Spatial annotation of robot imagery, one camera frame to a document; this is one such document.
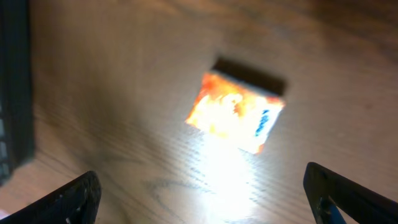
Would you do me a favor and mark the orange snack packet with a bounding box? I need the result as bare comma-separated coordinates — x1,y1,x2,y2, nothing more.
185,70,285,154

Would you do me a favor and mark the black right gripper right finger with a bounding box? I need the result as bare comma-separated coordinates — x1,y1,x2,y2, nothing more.
303,162,397,224

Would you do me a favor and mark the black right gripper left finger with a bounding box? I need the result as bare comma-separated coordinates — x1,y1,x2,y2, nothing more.
1,170,101,224

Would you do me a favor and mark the grey plastic basket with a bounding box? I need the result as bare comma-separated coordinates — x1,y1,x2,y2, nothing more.
1,0,35,185

